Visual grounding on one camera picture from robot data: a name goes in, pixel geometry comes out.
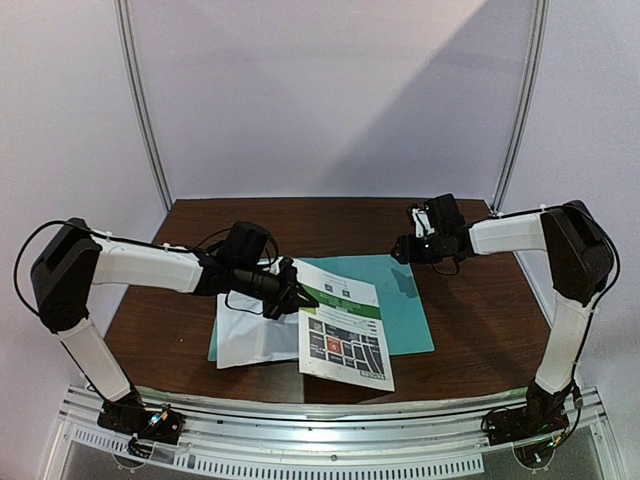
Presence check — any right aluminium wall post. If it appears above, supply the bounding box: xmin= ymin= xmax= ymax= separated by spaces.
xmin=489 ymin=0 xmax=550 ymax=212

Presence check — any aluminium wall post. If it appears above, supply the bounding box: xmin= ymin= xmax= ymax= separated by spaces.
xmin=114 ymin=0 xmax=174 ymax=212
xmin=489 ymin=0 xmax=550 ymax=212

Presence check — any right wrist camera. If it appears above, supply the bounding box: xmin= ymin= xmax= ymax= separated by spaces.
xmin=407 ymin=203 xmax=435 ymax=238

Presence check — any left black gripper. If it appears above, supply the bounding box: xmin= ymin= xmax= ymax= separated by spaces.
xmin=233 ymin=261 xmax=319 ymax=320

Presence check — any teal file folder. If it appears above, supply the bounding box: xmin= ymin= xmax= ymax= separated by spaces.
xmin=208 ymin=254 xmax=437 ymax=363

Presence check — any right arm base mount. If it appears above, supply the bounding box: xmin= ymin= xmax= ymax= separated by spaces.
xmin=480 ymin=383 xmax=583 ymax=448

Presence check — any left aluminium wall post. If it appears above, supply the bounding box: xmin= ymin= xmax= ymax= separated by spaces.
xmin=114 ymin=0 xmax=174 ymax=212

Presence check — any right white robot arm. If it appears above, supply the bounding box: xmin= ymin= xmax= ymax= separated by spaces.
xmin=390 ymin=194 xmax=615 ymax=395

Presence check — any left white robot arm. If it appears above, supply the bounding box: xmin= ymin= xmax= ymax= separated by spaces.
xmin=30 ymin=218 xmax=319 ymax=434

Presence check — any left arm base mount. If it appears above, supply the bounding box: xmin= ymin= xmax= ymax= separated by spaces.
xmin=97 ymin=391 xmax=185 ymax=459

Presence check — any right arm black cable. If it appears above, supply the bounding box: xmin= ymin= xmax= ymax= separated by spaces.
xmin=432 ymin=207 xmax=622 ymax=401

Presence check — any white printed paper sheet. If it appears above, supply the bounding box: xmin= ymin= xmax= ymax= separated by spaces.
xmin=208 ymin=292 xmax=299 ymax=370

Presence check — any aluminium mounting rail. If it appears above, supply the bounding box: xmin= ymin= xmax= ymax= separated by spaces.
xmin=42 ymin=387 xmax=625 ymax=479

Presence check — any colourful printed leaflet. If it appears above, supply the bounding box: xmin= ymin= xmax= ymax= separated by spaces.
xmin=294 ymin=260 xmax=395 ymax=392

